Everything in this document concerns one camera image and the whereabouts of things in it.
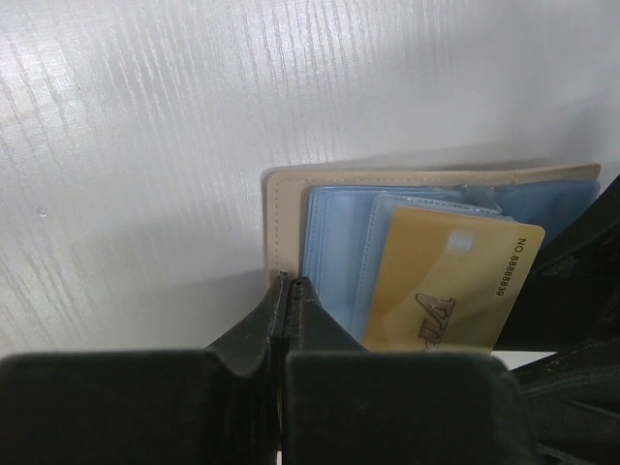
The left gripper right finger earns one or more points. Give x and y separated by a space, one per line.
345 405

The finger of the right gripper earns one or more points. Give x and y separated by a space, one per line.
569 307

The beige card holder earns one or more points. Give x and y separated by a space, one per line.
331 225

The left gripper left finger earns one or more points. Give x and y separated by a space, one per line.
215 405

